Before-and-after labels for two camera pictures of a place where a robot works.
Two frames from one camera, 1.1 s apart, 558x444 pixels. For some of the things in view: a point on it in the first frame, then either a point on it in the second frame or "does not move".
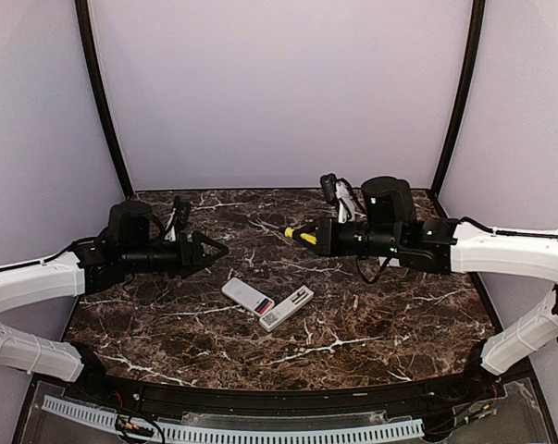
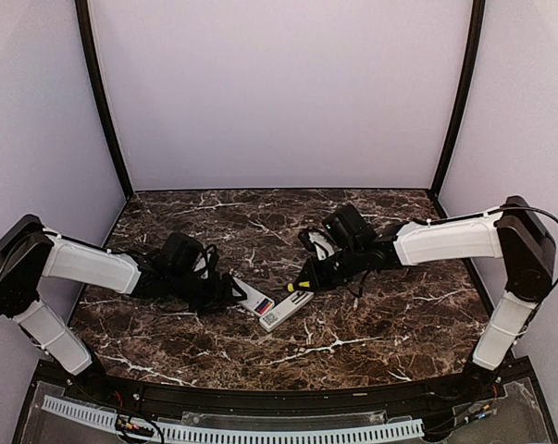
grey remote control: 248,296 does not move
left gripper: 190,265 to 222,297
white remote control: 303,295 does not move
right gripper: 327,244 to 310,270
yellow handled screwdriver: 289,231 to 302,283
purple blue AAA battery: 261,305 does not move
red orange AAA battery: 266,307 does not move
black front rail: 324,399 does not move
